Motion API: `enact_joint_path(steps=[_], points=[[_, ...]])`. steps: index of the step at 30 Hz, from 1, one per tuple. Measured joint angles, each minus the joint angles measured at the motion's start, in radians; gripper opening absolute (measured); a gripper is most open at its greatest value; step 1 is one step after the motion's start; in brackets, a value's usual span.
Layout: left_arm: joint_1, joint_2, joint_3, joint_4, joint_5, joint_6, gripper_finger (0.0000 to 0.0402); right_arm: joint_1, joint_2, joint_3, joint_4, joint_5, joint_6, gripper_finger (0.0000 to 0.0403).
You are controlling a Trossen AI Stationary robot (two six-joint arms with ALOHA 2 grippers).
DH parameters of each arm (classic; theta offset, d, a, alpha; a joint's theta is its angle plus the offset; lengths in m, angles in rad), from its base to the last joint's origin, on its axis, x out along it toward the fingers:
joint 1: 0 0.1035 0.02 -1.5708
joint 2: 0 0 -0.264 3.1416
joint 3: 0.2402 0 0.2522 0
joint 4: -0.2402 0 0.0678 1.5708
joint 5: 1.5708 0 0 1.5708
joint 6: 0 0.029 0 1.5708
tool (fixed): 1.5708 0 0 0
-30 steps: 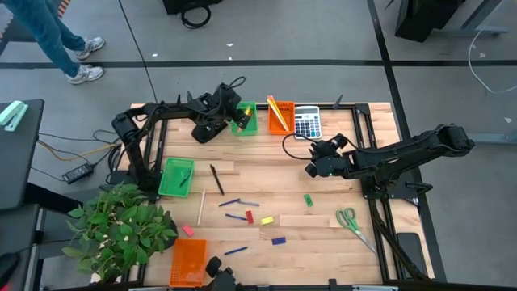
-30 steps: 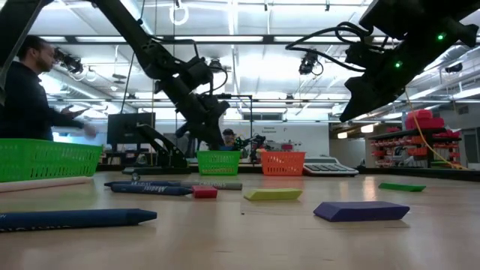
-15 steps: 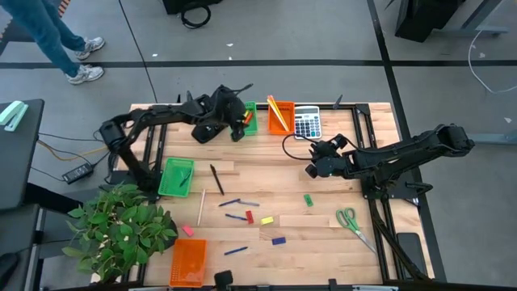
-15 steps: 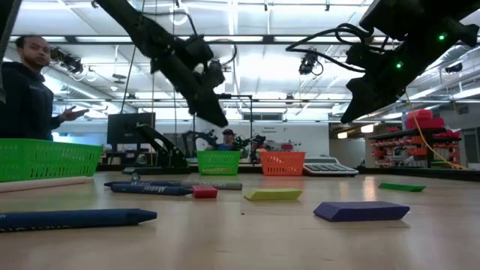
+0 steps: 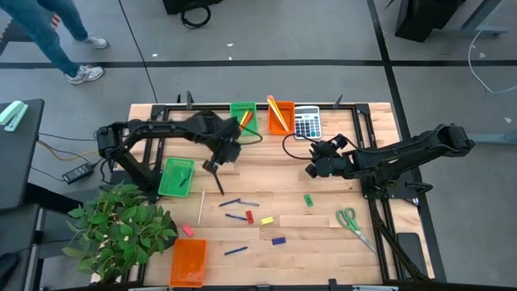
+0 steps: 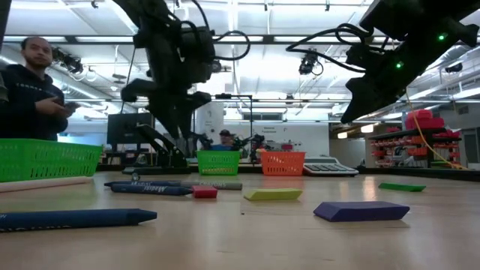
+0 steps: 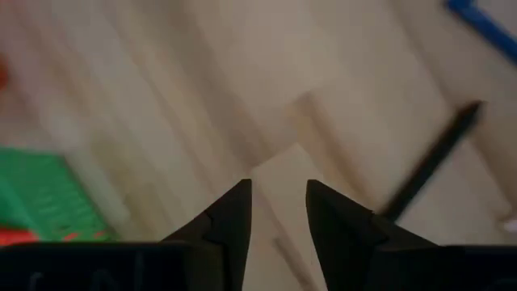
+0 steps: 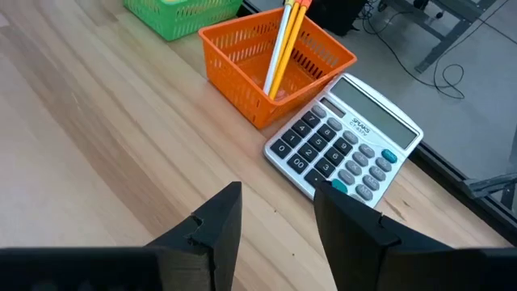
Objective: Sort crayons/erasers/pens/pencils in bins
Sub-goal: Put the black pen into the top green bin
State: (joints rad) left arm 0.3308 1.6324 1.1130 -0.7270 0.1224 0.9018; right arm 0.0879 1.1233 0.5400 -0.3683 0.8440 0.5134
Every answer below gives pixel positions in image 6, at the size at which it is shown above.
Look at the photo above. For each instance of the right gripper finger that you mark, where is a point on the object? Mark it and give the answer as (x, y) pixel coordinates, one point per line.
(365, 95)

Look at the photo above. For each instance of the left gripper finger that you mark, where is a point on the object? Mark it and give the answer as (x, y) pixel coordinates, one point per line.
(168, 125)
(183, 125)

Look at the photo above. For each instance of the blue crayon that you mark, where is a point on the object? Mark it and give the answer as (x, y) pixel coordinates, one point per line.
(75, 218)
(142, 183)
(150, 189)

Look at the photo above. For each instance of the grey crayon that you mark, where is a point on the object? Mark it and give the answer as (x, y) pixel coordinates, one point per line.
(217, 185)

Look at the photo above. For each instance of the red eraser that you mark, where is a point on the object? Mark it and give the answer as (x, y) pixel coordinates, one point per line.
(204, 192)

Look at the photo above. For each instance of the green eraser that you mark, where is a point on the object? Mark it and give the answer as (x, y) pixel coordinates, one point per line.
(401, 187)

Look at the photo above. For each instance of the yellow eraser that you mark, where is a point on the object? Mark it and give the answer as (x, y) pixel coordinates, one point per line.
(273, 194)

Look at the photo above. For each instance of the blue-purple eraser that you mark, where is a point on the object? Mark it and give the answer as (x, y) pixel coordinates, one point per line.
(360, 212)

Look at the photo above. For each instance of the natural wood pencil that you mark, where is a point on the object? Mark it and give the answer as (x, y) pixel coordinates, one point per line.
(41, 183)

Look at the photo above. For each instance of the black background robot arm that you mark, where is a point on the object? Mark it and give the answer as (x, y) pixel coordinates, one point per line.
(255, 144)

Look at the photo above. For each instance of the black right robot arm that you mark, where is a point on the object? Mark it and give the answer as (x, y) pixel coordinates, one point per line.
(412, 15)

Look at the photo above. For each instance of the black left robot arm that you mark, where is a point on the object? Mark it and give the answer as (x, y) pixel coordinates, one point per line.
(153, 22)

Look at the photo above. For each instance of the shelf with red bins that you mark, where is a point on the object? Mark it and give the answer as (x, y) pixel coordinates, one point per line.
(412, 146)

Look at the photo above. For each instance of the white pillar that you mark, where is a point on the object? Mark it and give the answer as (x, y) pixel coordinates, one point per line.
(210, 120)

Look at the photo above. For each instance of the black monitor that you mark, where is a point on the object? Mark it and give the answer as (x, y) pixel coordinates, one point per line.
(123, 129)

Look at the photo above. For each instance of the person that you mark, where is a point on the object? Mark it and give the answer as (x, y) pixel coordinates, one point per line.
(226, 140)
(26, 105)

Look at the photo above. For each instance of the green plastic basket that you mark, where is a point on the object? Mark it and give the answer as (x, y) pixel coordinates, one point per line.
(218, 163)
(48, 159)

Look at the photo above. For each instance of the grey desk calculator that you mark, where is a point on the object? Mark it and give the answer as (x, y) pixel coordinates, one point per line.
(326, 167)

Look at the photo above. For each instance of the person's phone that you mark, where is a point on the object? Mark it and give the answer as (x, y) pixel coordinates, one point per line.
(72, 107)

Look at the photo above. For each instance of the orange plastic basket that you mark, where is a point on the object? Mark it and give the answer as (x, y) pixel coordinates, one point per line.
(283, 163)

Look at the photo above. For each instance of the black ceiling camera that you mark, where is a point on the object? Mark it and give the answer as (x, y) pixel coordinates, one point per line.
(307, 62)
(217, 66)
(67, 62)

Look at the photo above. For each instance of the black overhead frame bar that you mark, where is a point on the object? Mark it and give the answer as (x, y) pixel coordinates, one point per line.
(268, 39)

